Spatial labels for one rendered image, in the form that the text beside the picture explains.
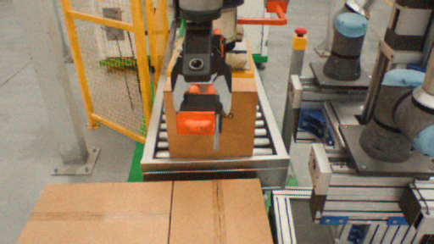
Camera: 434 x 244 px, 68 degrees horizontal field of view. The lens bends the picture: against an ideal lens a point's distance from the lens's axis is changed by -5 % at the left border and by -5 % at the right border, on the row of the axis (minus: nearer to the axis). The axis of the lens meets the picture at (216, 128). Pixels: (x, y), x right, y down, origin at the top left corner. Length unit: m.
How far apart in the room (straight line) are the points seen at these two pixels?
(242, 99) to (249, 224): 0.52
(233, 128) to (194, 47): 0.97
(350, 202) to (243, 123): 0.63
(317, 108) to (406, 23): 0.51
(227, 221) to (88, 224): 0.56
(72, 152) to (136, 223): 1.27
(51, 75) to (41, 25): 0.32
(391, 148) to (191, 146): 0.91
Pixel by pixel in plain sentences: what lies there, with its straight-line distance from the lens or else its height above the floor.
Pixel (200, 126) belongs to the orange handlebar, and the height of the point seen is 1.26.
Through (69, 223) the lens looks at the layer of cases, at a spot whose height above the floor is 0.54.
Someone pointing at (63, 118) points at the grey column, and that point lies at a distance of 2.43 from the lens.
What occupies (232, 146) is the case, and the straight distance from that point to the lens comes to 1.56.
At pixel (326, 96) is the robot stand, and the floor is 0.97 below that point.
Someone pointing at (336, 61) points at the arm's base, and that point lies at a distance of 1.38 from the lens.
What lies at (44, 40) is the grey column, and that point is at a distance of 2.21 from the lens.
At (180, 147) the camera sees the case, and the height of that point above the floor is 0.65.
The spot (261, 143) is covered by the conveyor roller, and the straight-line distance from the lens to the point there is 1.80.
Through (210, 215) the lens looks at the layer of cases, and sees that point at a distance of 1.41.
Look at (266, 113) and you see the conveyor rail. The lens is 1.95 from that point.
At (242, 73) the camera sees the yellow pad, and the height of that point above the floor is 1.14.
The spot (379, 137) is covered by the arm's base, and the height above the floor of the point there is 1.09.
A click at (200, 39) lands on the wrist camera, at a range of 0.58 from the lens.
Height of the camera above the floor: 1.61
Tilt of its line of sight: 34 degrees down
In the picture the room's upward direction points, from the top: straight up
